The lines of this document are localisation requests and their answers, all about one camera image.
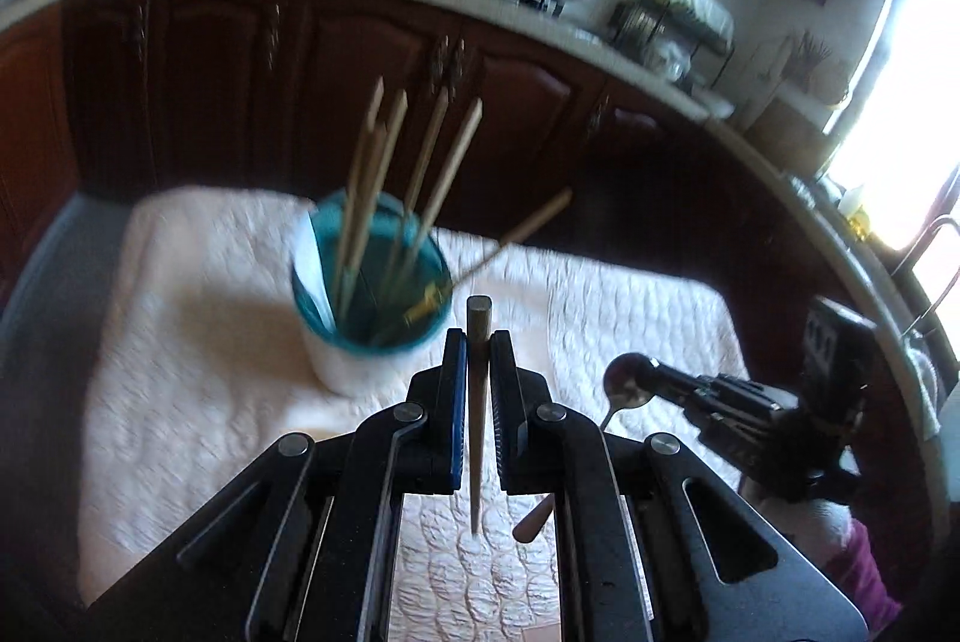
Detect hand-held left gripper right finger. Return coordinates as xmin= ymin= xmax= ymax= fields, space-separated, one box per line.
xmin=487 ymin=331 xmax=871 ymax=642

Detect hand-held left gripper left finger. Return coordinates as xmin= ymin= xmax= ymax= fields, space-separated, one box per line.
xmin=97 ymin=327 xmax=470 ymax=642

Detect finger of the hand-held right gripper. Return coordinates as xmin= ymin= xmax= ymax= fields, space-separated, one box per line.
xmin=647 ymin=358 xmax=751 ymax=422

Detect dark brown wooden chopstick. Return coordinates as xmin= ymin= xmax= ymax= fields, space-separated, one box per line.
xmin=466 ymin=295 xmax=494 ymax=533

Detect metal spoon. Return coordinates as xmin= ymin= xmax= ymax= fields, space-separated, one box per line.
xmin=598 ymin=353 xmax=662 ymax=434

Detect floral cup with teal rim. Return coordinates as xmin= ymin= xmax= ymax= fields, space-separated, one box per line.
xmin=291 ymin=192 xmax=455 ymax=398

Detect light bamboo chopstick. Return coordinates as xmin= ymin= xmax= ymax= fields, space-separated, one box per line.
xmin=397 ymin=98 xmax=485 ymax=298
xmin=334 ymin=77 xmax=386 ymax=313
xmin=390 ymin=87 xmax=452 ymax=283
xmin=345 ymin=89 xmax=410 ymax=305

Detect person's right hand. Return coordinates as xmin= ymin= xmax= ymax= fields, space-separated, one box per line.
xmin=750 ymin=490 xmax=860 ymax=572

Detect wooden spoon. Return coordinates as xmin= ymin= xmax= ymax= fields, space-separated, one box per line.
xmin=513 ymin=498 xmax=557 ymax=544

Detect white hanging cloth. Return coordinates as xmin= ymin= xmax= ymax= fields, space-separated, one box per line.
xmin=907 ymin=346 xmax=943 ymax=442

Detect metal faucet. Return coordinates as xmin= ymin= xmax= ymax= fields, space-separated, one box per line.
xmin=888 ymin=162 xmax=960 ymax=344

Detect yellow soap bottle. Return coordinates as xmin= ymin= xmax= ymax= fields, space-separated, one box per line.
xmin=835 ymin=184 xmax=875 ymax=239

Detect white quilted tablecloth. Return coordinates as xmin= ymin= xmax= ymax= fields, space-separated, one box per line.
xmin=75 ymin=184 xmax=752 ymax=642

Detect utensil holder with sticks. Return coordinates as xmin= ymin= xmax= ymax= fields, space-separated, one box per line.
xmin=780 ymin=31 xmax=854 ymax=108

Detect bright window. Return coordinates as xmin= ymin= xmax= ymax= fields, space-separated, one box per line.
xmin=823 ymin=0 xmax=960 ymax=254

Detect metal dish rack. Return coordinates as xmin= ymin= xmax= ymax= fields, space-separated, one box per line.
xmin=610 ymin=0 xmax=737 ymax=89

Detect dark wooden lower cabinets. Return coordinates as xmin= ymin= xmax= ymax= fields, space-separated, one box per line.
xmin=0 ymin=0 xmax=935 ymax=403

